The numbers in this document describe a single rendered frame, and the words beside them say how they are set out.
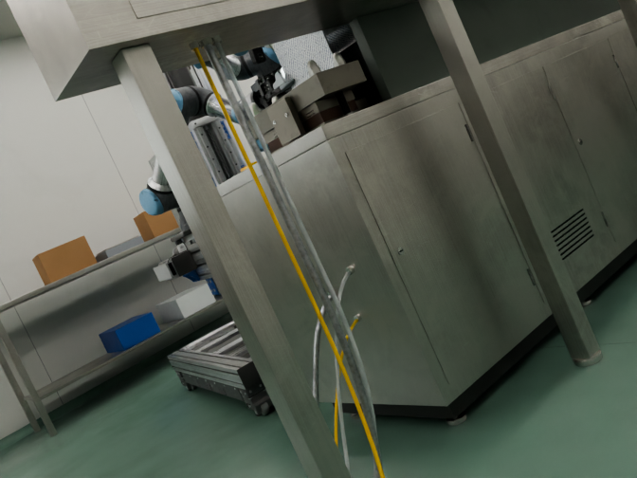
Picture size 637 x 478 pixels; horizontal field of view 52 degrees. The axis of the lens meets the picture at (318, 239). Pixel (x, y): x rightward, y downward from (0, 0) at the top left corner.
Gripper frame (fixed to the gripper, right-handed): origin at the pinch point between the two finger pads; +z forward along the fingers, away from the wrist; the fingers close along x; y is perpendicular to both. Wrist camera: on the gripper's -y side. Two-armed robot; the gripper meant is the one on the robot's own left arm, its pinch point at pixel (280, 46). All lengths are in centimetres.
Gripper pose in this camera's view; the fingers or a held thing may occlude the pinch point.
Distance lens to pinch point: 221.5
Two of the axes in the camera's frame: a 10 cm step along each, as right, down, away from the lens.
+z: 7.0, 4.4, -5.6
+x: 7.1, -3.8, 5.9
